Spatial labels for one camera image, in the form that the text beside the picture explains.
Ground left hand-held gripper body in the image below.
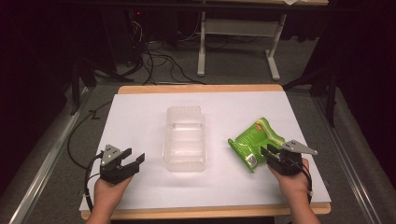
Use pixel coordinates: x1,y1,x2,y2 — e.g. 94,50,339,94
99,144,140,186

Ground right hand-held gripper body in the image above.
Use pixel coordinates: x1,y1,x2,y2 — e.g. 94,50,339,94
266,139,319,177

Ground green snack bag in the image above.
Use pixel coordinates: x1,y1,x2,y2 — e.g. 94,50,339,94
227,117,286,174

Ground clear plastic container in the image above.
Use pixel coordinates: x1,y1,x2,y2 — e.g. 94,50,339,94
162,105,208,173

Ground person's left hand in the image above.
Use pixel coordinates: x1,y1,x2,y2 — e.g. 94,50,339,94
92,175,134,216

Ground person's right hand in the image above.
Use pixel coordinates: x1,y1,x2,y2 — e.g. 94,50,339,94
268,158,311,201

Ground white table mat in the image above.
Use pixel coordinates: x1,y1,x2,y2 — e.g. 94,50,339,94
78,91,332,212

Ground black stand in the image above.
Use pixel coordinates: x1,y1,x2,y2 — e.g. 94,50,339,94
68,57,134,117
281,66,340,129

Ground wooden table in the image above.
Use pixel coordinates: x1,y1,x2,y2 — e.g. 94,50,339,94
80,84,332,220

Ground dark computer tower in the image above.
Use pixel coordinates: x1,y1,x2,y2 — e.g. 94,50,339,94
101,7,149,68

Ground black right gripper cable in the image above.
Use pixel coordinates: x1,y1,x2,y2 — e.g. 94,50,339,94
292,160,314,204

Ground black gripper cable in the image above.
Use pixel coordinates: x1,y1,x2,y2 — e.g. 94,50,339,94
83,151,105,213
292,160,314,204

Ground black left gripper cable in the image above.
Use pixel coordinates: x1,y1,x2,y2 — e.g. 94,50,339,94
83,151,105,213

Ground black floor cable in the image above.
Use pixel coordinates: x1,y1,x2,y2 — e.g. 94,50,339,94
66,100,114,172

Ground metal floor rail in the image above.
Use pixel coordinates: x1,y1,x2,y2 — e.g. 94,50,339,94
8,86,92,224
312,94,381,224

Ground tangle of black cables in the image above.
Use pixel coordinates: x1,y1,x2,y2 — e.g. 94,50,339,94
124,12,207,86

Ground white metal desk frame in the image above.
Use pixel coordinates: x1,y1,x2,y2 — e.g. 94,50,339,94
196,0,330,82

